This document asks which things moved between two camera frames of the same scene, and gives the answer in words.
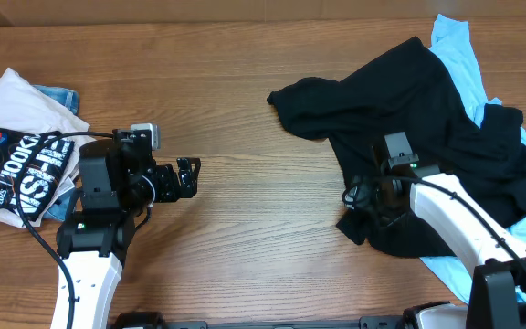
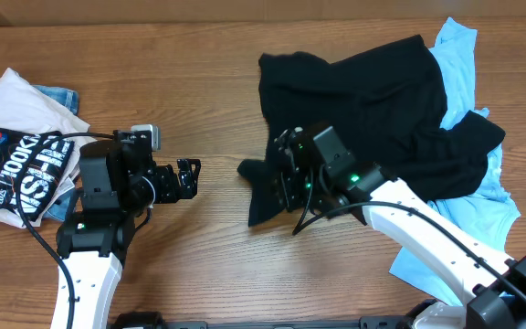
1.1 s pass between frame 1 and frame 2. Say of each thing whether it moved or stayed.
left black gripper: stayed
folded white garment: stayed
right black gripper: moved
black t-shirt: moved
